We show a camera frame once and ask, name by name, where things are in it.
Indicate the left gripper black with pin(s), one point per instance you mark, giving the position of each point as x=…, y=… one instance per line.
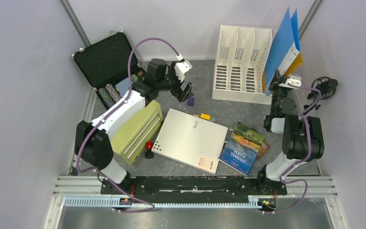
x=178, y=93

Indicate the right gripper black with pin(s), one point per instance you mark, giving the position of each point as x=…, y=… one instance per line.
x=278, y=79

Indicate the orange plastic folder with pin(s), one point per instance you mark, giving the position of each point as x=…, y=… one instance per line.
x=295, y=64

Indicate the white paper box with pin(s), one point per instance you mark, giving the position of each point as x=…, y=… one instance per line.
x=190, y=140

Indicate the blue plastic folder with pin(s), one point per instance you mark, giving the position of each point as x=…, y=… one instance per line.
x=284, y=49

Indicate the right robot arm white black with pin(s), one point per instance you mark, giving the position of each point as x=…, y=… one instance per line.
x=302, y=139

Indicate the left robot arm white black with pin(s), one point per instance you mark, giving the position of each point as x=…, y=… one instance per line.
x=97, y=141

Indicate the purple cube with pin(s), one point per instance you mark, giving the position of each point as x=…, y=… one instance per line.
x=191, y=101

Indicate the yellow eraser block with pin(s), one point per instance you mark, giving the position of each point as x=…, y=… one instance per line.
x=205, y=116

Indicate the black microphone on tripod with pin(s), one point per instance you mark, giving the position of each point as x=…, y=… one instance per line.
x=327, y=87

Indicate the white file organizer rack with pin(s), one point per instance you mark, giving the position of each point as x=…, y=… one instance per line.
x=240, y=61

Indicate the brown small book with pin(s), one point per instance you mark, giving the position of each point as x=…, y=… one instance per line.
x=263, y=149

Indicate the Animal Farm book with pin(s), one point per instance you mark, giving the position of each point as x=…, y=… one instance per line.
x=241, y=149

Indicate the green drawer cabinet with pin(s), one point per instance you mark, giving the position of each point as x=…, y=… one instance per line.
x=130, y=139

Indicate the red black stamp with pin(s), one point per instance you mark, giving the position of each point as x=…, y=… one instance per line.
x=148, y=146

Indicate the black poker chip case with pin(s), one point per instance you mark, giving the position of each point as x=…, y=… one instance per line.
x=105, y=62

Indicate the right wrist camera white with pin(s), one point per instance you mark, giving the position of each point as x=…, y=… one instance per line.
x=292, y=81

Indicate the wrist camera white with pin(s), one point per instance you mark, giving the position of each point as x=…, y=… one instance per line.
x=292, y=81
x=182, y=67

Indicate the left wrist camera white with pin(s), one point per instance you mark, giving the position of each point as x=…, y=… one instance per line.
x=182, y=67

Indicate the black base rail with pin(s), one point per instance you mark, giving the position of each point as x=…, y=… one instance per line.
x=199, y=189

